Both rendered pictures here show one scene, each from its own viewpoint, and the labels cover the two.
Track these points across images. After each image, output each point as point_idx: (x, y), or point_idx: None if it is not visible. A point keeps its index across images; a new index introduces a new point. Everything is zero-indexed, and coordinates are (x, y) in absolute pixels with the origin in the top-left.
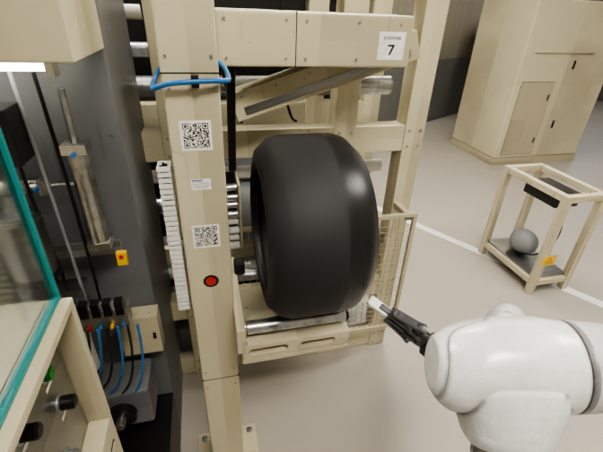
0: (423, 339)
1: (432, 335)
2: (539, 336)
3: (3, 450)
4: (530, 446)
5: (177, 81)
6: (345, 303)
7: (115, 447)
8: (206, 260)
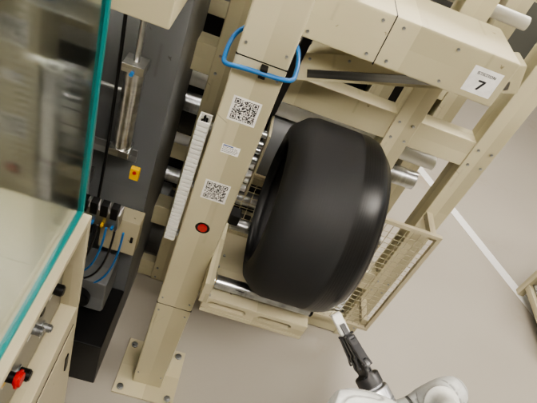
0: (363, 372)
1: (339, 390)
2: None
3: (29, 324)
4: None
5: (247, 68)
6: (310, 308)
7: (72, 332)
8: (206, 210)
